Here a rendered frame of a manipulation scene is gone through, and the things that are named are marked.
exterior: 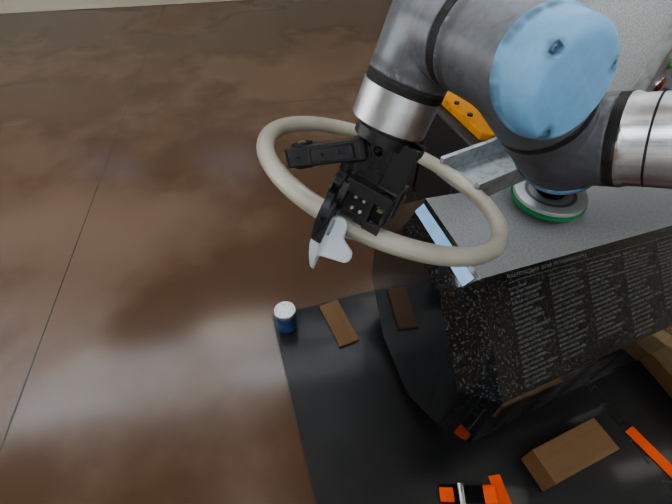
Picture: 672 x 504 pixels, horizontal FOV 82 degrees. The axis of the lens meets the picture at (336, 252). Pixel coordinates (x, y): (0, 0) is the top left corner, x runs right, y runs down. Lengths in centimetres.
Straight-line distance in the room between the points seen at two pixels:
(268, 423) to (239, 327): 50
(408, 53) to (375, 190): 15
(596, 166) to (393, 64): 22
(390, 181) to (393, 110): 9
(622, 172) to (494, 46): 18
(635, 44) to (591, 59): 71
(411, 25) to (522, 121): 15
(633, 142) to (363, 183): 26
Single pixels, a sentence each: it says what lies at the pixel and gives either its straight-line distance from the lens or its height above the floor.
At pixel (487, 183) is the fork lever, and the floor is 115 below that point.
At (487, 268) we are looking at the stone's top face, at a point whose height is 85.
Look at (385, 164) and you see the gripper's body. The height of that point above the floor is 138.
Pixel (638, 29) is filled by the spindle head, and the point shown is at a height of 139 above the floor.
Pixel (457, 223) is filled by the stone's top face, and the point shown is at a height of 85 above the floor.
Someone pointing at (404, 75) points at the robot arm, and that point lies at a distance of 42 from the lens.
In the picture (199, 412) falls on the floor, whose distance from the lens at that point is 184.
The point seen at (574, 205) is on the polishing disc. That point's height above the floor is 91.
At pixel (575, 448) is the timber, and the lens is 179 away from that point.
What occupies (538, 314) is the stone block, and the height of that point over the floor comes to 75.
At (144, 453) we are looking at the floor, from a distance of 186.
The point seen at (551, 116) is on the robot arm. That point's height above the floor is 150.
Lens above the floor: 164
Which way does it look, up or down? 47 degrees down
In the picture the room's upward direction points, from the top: straight up
